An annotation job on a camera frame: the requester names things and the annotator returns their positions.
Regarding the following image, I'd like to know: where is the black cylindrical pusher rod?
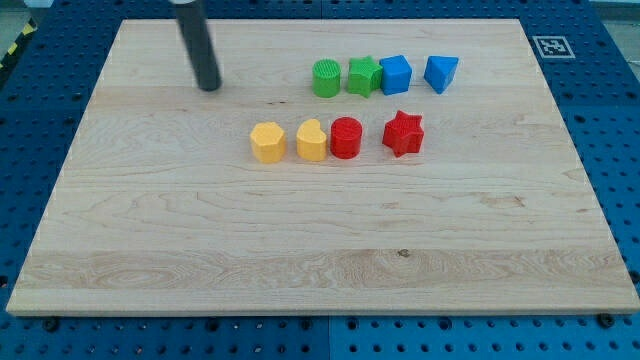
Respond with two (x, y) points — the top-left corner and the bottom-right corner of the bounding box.
(172, 0), (222, 92)

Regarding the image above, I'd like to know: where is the green cylinder block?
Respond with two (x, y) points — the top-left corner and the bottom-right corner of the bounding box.
(312, 59), (341, 98)

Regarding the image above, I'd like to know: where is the yellow hexagon block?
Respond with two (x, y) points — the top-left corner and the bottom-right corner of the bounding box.
(250, 122), (287, 164)

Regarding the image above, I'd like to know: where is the yellow heart block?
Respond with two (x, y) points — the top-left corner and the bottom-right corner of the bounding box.
(296, 119), (327, 162)

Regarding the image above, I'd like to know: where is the green star block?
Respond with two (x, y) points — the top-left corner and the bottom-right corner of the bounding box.
(347, 56), (382, 98)

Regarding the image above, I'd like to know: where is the red cylinder block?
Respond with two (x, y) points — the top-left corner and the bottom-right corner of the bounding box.
(330, 117), (363, 159)

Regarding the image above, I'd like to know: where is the light wooden board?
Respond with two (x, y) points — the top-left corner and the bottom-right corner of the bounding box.
(7, 19), (639, 317)

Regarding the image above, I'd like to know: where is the blue cube block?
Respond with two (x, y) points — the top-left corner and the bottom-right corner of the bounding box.
(379, 55), (412, 96)

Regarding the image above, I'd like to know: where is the red star block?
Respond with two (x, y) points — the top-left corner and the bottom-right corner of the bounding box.
(382, 110), (424, 157)

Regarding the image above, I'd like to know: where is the blue triangular prism block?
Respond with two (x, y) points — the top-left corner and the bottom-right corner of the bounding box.
(423, 56), (459, 94)

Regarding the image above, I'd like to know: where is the black bolt left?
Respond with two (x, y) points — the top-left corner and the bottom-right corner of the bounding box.
(42, 317), (60, 333)

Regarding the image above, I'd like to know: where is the black bolt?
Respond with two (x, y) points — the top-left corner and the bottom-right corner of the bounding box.
(42, 317), (60, 333)
(596, 313), (616, 329)

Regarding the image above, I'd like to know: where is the white fiducial marker tag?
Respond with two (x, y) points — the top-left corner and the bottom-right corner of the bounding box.
(533, 35), (575, 59)

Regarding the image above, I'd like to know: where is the black bolt right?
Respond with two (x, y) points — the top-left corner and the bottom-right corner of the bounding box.
(596, 313), (616, 329)

